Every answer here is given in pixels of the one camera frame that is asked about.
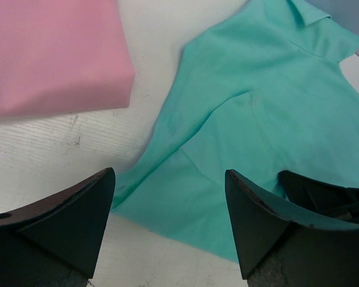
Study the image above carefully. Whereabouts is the mint green t shirt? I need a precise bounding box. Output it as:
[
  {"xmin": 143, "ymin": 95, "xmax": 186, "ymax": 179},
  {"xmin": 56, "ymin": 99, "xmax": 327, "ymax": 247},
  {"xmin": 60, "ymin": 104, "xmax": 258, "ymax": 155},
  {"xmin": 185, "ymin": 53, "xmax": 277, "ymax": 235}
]
[{"xmin": 112, "ymin": 1, "xmax": 359, "ymax": 262}]

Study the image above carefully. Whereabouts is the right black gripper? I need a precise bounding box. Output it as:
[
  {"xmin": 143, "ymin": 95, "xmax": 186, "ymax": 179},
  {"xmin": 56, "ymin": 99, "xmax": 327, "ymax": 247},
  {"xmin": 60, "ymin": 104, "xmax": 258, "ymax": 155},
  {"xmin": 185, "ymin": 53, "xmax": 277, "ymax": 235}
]
[{"xmin": 278, "ymin": 170, "xmax": 359, "ymax": 221}]

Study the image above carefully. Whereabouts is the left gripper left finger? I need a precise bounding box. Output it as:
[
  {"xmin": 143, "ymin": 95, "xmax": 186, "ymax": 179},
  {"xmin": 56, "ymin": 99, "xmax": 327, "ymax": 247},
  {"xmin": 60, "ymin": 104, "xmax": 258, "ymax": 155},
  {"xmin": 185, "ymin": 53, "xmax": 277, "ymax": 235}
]
[{"xmin": 0, "ymin": 168, "xmax": 115, "ymax": 286}]

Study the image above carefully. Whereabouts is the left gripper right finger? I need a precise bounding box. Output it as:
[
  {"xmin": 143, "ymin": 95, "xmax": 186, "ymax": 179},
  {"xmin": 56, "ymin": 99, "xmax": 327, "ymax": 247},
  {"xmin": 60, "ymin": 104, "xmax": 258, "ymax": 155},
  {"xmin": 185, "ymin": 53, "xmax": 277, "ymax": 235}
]
[{"xmin": 225, "ymin": 170, "xmax": 359, "ymax": 286}]

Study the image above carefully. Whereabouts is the pink folded t shirt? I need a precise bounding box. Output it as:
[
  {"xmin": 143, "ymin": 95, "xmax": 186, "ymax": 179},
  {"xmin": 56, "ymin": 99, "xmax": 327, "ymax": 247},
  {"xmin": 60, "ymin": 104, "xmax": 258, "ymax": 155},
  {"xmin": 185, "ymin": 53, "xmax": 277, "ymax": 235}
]
[{"xmin": 0, "ymin": 0, "xmax": 135, "ymax": 118}]

